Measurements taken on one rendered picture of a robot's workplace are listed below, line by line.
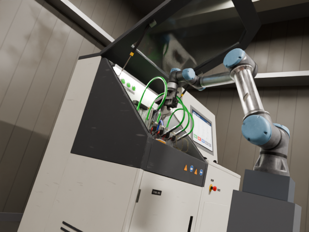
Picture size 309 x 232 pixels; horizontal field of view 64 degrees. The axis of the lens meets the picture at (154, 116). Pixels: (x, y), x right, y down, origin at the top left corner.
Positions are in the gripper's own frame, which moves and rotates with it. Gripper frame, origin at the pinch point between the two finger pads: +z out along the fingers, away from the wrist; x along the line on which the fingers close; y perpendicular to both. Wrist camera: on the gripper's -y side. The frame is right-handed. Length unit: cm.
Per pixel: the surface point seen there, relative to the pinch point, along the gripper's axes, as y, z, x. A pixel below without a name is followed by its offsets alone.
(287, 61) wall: 30, -150, 196
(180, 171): 21.9, 31.5, 0.3
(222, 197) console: 22, 40, 70
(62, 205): -27, 66, -35
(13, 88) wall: -176, -15, -30
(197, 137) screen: -5, -3, 60
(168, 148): 21.9, 22.3, -16.9
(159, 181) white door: 21.9, 40.1, -17.9
